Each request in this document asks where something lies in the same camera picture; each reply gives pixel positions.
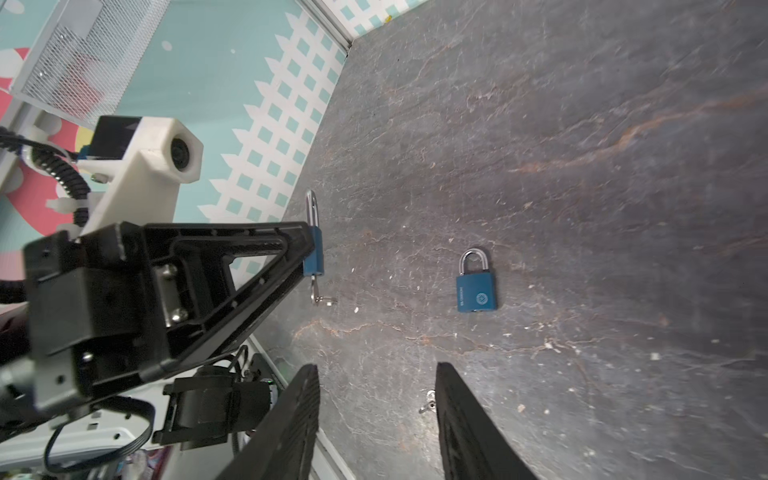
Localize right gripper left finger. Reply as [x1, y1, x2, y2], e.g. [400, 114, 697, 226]
[218, 364, 321, 480]

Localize blue padlock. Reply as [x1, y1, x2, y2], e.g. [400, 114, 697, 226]
[302, 189, 326, 278]
[456, 248, 498, 313]

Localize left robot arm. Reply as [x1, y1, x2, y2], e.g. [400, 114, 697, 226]
[1, 222, 320, 479]

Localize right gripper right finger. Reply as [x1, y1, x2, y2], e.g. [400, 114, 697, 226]
[435, 362, 536, 479]

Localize left black corrugated cable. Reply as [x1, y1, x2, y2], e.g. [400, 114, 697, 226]
[0, 125, 92, 223]

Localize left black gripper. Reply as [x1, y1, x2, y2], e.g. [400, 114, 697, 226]
[23, 222, 315, 414]

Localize white mesh wall basket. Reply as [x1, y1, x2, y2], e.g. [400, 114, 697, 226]
[10, 1, 169, 128]

